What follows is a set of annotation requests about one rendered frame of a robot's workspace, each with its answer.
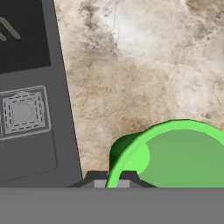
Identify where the green bowl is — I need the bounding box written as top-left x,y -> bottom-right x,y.
105,118 -> 224,188

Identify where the grey sink basin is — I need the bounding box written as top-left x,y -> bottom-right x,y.
0,0 -> 84,188

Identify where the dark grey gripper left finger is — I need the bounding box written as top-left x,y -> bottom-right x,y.
67,171 -> 110,188

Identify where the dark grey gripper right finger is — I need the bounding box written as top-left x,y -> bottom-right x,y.
117,170 -> 158,188

